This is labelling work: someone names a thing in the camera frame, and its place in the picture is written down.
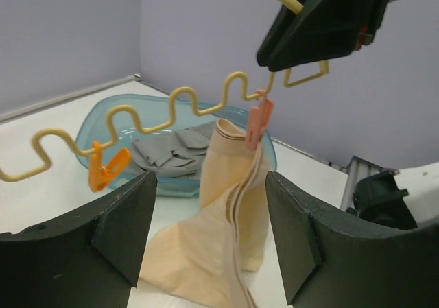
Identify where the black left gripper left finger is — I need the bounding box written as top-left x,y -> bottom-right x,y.
1,172 -> 157,308

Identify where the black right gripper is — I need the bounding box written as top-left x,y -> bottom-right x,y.
257,0 -> 396,72

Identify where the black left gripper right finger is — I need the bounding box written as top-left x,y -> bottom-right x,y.
265,172 -> 438,307

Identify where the yellow plastic clip hanger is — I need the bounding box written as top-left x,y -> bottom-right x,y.
0,0 -> 330,193

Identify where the beige underwear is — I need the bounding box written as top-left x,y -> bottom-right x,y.
139,119 -> 270,307

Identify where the grey underwear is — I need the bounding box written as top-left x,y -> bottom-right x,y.
130,133 -> 204,178
180,121 -> 216,150

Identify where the blue plastic tub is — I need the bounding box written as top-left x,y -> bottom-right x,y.
74,94 -> 278,199

